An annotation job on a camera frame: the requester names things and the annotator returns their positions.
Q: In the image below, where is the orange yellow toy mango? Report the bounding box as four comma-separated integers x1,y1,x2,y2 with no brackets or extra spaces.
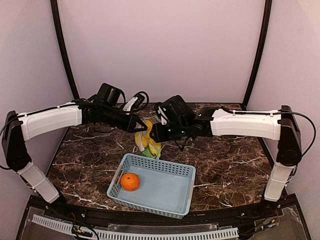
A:
145,119,153,139

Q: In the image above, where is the yellow wrinkled toy fruit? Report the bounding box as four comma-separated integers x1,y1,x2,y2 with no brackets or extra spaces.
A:
148,138,162,157

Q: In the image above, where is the clear zip bag blue zipper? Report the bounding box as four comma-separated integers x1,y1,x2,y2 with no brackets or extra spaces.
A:
135,115,163,159

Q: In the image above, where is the green toy bitter gourd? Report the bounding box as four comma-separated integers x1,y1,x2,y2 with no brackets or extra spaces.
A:
141,148,154,158

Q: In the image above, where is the orange toy fruit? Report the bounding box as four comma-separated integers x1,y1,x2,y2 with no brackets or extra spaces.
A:
120,172,140,192

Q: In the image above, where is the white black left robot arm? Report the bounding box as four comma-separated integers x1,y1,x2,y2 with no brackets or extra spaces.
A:
0,98,147,204

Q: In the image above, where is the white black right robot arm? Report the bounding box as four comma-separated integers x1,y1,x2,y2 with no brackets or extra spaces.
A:
149,105,305,202

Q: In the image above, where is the light blue perforated plastic basket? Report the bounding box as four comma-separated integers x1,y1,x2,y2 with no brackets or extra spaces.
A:
106,153,196,219

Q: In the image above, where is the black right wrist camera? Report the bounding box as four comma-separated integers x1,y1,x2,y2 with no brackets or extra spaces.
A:
154,95,196,126

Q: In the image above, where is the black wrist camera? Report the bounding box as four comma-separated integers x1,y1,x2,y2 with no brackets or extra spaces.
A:
97,83,122,106
154,95,196,126

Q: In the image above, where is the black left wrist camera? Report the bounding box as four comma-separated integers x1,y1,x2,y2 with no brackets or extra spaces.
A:
97,83,122,106

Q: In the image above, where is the black table front rail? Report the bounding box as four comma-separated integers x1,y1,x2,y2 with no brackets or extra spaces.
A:
55,204,267,226

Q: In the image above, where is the black frame post left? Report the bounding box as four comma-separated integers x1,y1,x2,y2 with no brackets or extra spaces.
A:
50,0,80,99

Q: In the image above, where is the black frame post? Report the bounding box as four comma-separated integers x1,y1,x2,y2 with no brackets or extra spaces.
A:
241,0,273,110
50,0,80,99

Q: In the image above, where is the white slotted cable duct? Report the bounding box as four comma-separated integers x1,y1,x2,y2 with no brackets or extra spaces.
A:
31,214,239,240

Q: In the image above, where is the black frame post right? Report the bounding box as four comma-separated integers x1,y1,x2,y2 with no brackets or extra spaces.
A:
241,0,273,110

